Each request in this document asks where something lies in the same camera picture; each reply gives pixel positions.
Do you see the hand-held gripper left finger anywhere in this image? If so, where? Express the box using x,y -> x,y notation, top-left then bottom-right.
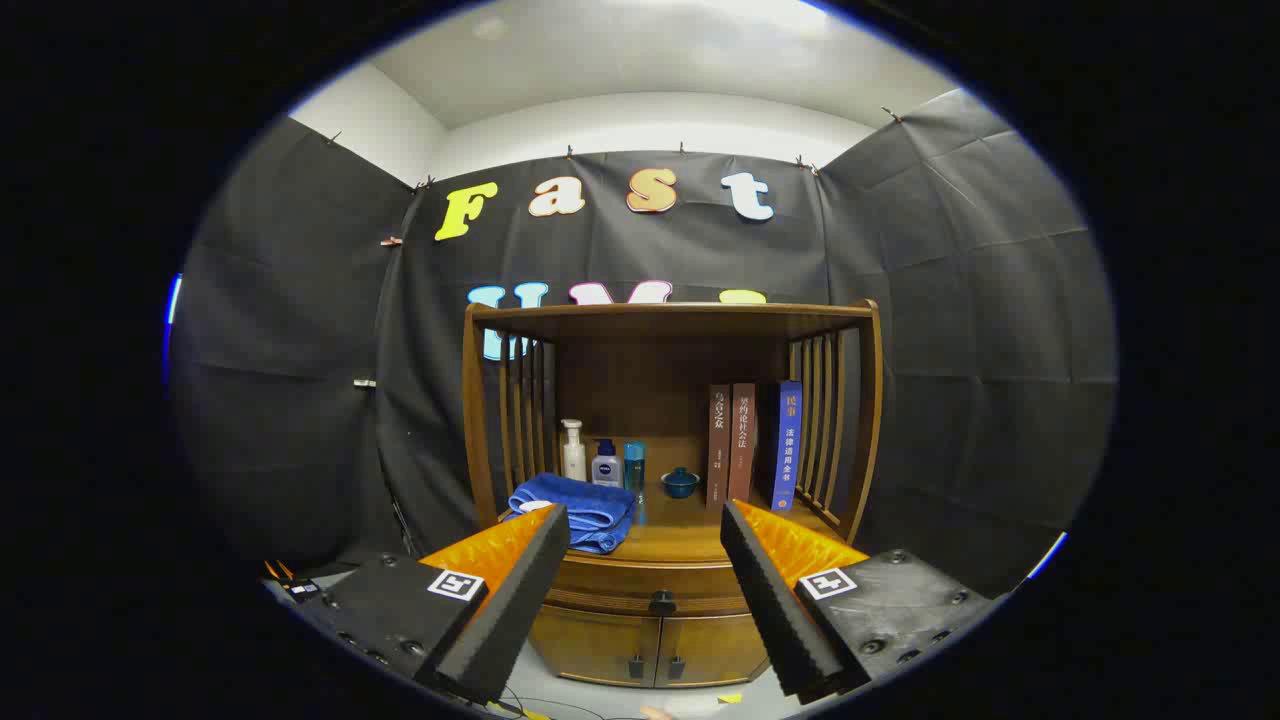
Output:
296,503 -> 572,705

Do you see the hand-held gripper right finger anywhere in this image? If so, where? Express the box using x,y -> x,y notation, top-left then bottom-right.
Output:
719,499 -> 1001,705

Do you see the wooden drawer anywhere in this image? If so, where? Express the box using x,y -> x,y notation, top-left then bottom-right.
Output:
540,553 -> 746,617

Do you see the wooden cabinet door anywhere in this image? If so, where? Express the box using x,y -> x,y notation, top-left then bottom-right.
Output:
655,612 -> 769,689
530,605 -> 661,689

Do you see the wooden countertop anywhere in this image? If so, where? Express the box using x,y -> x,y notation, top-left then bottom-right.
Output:
497,480 -> 846,564

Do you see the wooden cabinet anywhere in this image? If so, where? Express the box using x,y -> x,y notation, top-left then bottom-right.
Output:
462,298 -> 885,691

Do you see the folded blue towel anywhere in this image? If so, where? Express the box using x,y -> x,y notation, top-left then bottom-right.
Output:
507,472 -> 638,555

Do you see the blue book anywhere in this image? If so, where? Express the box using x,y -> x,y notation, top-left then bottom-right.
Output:
768,380 -> 804,513

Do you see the reddish brown book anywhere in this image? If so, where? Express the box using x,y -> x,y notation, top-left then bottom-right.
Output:
729,383 -> 758,504

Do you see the dark brown book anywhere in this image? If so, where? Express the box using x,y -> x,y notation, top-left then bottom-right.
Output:
707,385 -> 732,511

